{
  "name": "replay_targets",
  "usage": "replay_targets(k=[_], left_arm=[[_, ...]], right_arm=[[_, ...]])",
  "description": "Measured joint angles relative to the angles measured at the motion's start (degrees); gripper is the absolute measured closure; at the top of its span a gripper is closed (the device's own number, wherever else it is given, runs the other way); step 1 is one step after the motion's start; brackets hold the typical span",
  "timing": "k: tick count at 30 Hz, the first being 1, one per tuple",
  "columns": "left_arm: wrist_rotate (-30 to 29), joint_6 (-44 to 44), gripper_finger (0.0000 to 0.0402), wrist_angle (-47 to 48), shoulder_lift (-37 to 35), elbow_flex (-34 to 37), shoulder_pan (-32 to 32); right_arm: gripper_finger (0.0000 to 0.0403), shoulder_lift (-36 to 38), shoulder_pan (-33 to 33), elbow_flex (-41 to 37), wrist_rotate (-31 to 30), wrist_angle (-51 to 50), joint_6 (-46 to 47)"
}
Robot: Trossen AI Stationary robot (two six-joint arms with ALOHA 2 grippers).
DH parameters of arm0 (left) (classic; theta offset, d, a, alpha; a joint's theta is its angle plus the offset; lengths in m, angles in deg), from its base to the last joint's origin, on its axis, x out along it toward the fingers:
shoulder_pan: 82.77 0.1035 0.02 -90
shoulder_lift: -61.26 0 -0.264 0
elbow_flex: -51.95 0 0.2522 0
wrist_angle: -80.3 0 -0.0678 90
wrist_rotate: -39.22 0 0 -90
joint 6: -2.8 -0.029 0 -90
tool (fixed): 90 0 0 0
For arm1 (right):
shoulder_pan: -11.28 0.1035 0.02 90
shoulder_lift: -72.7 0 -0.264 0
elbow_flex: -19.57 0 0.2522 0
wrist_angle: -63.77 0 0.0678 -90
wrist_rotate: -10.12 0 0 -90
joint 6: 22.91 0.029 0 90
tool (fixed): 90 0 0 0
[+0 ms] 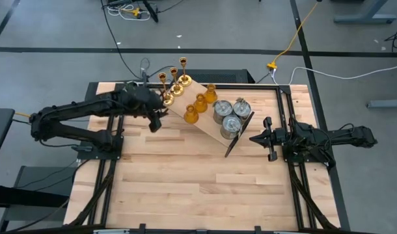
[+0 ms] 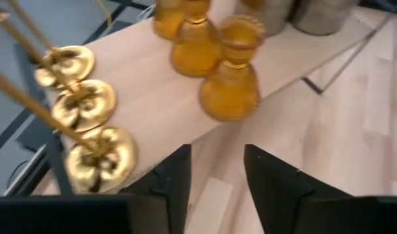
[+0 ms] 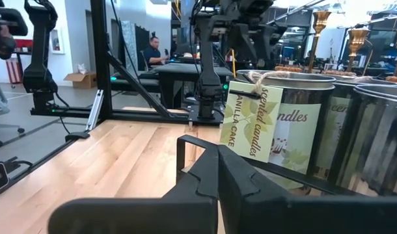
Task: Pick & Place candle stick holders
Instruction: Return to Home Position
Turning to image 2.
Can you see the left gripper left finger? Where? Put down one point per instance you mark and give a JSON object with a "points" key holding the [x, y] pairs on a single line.
{"points": [[172, 182]]}

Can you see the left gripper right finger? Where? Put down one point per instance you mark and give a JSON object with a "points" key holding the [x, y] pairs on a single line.
{"points": [[273, 185]]}

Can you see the amber ribbed glass vase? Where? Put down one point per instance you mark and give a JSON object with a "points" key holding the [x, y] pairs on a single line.
{"points": [[195, 55], [231, 94], [167, 22]]}

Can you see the silver tin candle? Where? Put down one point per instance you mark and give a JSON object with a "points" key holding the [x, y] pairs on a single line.
{"points": [[322, 18], [270, 19]]}

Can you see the wooden shelf riser black legs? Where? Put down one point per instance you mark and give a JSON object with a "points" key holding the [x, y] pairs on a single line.
{"points": [[153, 97]]}

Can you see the black aluminium rig frame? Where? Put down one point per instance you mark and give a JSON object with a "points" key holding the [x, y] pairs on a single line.
{"points": [[26, 182]]}

